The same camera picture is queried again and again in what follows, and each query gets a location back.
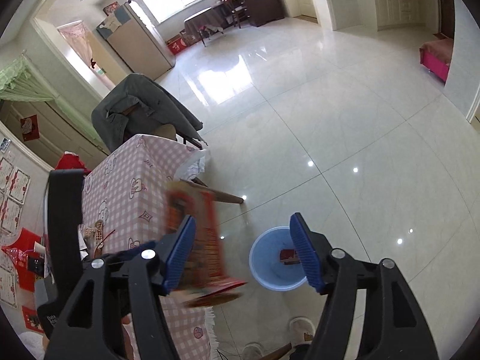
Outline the red gift bag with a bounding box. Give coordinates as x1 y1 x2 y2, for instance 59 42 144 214
1 228 45 293

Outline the wooden desk chair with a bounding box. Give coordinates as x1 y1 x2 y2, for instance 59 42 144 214
221 0 249 29

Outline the dark wooden desk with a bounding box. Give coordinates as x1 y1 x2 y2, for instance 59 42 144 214
233 0 285 27

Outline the red plastic chair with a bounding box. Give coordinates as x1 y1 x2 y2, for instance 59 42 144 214
55 151 91 175

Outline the pink bed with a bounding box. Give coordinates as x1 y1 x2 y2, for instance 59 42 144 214
419 38 453 83

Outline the red cardboard box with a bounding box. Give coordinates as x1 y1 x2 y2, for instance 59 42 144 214
167 32 197 55

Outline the round table dark cloth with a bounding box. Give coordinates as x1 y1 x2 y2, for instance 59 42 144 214
184 7 228 46

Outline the beige refrigerator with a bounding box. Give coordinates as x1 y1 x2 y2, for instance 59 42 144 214
96 0 176 80

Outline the pink checkered tablecloth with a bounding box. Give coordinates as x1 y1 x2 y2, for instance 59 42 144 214
80 134 218 359

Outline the blue plastic trash bin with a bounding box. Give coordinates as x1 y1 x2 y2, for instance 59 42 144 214
249 226 307 292

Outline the green door curtain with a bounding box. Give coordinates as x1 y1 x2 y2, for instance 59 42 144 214
1 55 101 146

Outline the red snack wrapper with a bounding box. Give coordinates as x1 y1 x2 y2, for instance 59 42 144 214
166 180 247 308

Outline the chair with grey jacket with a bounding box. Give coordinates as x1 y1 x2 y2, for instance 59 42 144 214
91 73 203 152

